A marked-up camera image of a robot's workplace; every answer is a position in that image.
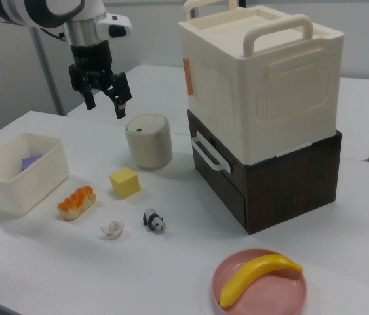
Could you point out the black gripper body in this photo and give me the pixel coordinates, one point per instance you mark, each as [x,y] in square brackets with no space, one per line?
[90,57]

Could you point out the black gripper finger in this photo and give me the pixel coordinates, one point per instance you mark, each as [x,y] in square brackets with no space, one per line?
[89,96]
[121,98]

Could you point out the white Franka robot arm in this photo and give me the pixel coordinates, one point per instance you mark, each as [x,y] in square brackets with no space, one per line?
[23,10]

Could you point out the white plastic basket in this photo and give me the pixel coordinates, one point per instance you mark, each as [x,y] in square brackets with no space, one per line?
[17,193]

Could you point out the grey metal pole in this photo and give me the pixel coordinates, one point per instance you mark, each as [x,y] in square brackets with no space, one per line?
[48,72]

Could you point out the beige mini trash can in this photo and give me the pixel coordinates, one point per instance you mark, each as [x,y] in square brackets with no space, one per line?
[149,144]

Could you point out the yellow cube block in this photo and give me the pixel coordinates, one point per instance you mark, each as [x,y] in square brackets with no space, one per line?
[125,183]

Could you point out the purple cube block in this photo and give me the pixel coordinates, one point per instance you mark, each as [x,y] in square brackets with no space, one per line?
[30,163]

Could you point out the toy panda figure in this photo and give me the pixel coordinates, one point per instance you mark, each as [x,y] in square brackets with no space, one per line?
[154,221]

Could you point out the small white shell toy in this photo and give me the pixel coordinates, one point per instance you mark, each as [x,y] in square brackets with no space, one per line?
[112,230]

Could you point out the cream plastic storage box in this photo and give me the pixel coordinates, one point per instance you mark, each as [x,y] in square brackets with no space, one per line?
[269,98]

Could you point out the dark wood drawer cabinet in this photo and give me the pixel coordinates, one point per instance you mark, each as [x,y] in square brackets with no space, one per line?
[289,193]

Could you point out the yellow toy banana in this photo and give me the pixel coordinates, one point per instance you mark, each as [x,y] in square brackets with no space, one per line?
[253,275]

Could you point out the pink plate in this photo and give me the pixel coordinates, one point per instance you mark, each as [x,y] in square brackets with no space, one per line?
[269,292]

